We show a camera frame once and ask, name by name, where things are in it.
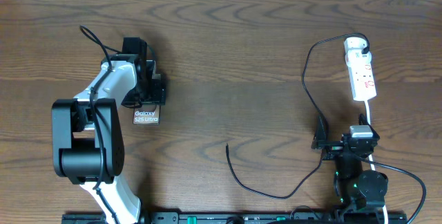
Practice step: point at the black mounting rail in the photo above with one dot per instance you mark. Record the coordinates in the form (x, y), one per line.
(252, 218)

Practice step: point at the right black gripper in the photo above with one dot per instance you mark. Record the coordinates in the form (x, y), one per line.
(333, 148)

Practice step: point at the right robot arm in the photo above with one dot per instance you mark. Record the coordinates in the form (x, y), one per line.
(359, 190)

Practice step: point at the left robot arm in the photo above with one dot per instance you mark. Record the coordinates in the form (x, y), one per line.
(87, 140)

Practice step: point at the white power strip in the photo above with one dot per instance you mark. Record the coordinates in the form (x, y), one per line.
(360, 75)

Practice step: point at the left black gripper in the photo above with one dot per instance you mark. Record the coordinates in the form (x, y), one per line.
(156, 88)

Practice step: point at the white charger plug adapter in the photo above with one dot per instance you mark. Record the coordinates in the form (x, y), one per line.
(354, 43)

